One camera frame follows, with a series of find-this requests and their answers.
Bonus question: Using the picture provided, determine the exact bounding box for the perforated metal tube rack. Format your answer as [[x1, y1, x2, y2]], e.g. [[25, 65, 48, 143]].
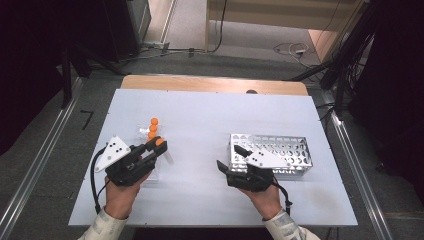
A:
[[227, 133, 314, 175]]

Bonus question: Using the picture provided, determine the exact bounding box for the black metal stand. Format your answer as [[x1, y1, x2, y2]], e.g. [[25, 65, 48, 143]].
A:
[[59, 42, 128, 110]]

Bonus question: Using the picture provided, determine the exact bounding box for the light wooden frame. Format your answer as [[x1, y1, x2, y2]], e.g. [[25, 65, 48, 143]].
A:
[[204, 0, 368, 53]]

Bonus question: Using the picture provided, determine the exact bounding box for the black curtain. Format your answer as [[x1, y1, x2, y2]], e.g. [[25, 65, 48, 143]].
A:
[[0, 0, 138, 156], [346, 0, 424, 204]]

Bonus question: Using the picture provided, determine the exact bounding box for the clear plastic tube rack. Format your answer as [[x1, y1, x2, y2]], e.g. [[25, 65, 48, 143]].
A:
[[135, 123, 170, 183]]

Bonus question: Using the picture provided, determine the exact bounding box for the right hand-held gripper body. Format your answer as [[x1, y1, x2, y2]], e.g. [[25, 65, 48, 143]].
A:
[[225, 146, 292, 193]]

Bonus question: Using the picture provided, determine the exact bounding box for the left hand-held gripper black cable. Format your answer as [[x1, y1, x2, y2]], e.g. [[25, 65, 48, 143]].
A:
[[90, 147, 108, 215]]

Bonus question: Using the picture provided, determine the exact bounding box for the aluminium floor rail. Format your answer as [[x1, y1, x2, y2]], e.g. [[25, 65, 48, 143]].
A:
[[0, 77, 85, 234], [321, 89, 395, 240]]

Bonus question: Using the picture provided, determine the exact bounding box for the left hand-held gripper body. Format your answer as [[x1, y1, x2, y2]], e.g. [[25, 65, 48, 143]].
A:
[[93, 135, 158, 187]]

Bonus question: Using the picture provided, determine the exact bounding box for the person's left hand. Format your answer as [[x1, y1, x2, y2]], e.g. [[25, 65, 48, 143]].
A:
[[103, 172, 152, 221]]

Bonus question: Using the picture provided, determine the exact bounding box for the person's right hand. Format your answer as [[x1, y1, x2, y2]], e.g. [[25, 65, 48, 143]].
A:
[[239, 184, 283, 221]]

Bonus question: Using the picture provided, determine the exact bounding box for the black floor cable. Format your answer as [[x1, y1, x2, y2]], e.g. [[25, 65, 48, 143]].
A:
[[205, 0, 229, 54]]

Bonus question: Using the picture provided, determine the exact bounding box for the grey power strip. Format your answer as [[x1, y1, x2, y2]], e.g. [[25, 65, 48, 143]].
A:
[[142, 41, 172, 52]]

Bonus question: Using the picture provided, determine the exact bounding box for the grey cabinet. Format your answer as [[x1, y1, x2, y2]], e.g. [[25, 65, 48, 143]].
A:
[[125, 0, 152, 45]]

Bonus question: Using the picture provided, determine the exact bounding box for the black stand with cables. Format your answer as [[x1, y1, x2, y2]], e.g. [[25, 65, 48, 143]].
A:
[[289, 0, 379, 118]]

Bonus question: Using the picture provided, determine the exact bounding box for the white coiled cable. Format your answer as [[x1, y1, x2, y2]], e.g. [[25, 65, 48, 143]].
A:
[[273, 41, 312, 62]]

